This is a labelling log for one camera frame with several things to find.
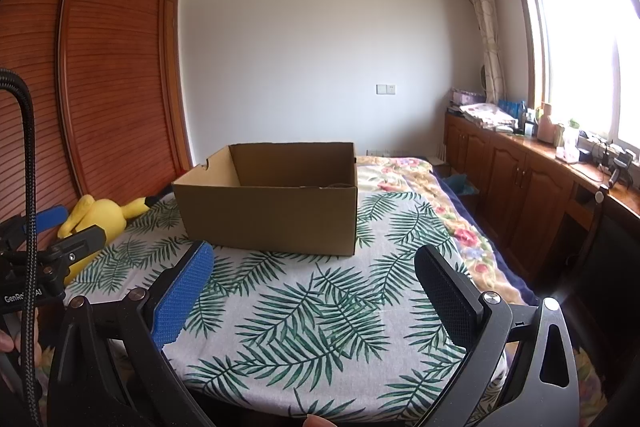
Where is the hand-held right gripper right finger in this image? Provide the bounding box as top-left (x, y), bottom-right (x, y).
top-left (414, 243), bottom-right (582, 427)

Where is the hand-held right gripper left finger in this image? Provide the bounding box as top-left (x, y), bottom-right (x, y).
top-left (46, 239), bottom-right (216, 427)

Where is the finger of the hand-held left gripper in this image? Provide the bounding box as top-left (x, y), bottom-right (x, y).
top-left (47, 227), bottom-right (109, 269)
top-left (0, 205), bottom-right (69, 253)

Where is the brown cardboard box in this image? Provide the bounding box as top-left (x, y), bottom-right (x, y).
top-left (171, 142), bottom-right (359, 257)

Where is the person's left hand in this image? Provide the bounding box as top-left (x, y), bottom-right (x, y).
top-left (0, 312), bottom-right (26, 358)

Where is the yellow plush toy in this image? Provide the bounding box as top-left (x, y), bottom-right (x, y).
top-left (57, 194), bottom-right (151, 285)

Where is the teal cloth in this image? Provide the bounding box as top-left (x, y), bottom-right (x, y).
top-left (445, 174), bottom-right (478, 195)

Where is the floral blanket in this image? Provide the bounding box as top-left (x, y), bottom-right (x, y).
top-left (355, 156), bottom-right (606, 408)

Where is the long wooden cabinet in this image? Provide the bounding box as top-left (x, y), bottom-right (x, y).
top-left (444, 112), bottom-right (640, 288)

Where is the brown wooden wardrobe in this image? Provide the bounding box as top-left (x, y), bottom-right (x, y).
top-left (0, 0), bottom-right (193, 233)

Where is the black chair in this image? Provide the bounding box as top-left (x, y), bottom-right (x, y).
top-left (575, 192), bottom-right (640, 308)

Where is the folded patterned cloth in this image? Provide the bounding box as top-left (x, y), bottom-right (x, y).
top-left (459, 103), bottom-right (518, 128)

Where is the white clear container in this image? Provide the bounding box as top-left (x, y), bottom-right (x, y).
top-left (555, 122), bottom-right (581, 160)

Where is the pink bottle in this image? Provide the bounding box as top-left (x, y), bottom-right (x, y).
top-left (537, 103), bottom-right (556, 142)

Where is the pink box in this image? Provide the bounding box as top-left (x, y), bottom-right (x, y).
top-left (451, 88), bottom-right (486, 105)

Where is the small black tripod device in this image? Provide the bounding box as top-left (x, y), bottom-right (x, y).
top-left (607, 152), bottom-right (636, 188)

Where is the patterned beige curtain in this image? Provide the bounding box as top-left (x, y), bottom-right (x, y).
top-left (457, 0), bottom-right (506, 105)

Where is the wooden framed window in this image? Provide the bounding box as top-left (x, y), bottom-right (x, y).
top-left (502, 0), bottom-right (640, 152)

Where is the black braided cable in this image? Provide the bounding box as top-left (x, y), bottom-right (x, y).
top-left (0, 68), bottom-right (41, 427)

